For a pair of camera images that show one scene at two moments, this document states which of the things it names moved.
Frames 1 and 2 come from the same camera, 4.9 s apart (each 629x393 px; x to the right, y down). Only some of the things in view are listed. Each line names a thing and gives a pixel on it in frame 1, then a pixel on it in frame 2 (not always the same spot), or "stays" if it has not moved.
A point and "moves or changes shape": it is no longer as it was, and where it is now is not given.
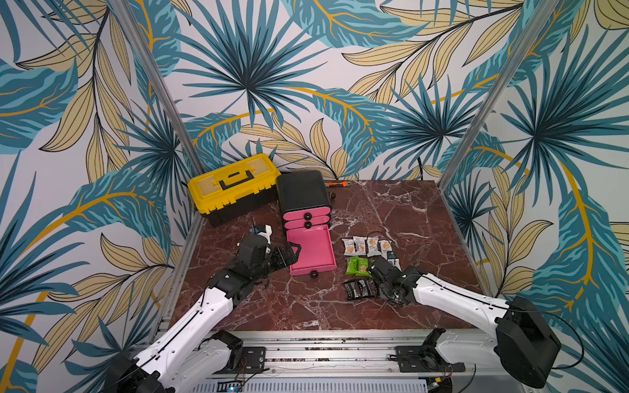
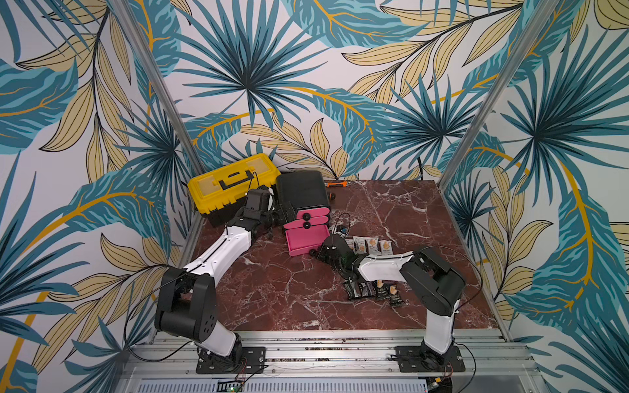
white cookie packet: (359, 243) stays
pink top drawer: (306, 214) stays
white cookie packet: (373, 246) stays
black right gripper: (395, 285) → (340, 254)
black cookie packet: (362, 289) stays
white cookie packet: (385, 247) stays
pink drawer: (317, 253) moves or changes shape
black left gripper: (292, 257) → (282, 218)
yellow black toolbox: (236, 190) stays
